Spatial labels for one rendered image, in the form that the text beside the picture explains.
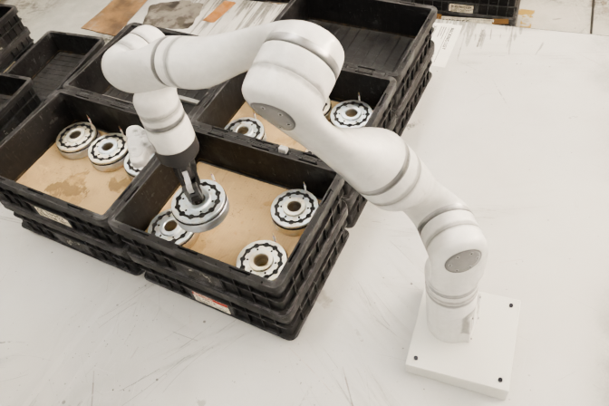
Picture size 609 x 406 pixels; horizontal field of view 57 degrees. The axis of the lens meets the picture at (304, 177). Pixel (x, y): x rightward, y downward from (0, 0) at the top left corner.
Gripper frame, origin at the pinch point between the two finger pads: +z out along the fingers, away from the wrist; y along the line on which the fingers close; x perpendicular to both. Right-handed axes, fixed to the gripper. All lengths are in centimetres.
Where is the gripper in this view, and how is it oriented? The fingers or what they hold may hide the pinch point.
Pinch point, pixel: (196, 191)
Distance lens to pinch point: 108.7
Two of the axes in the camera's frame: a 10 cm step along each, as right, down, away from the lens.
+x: -9.5, 3.1, -1.0
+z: 1.4, 6.5, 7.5
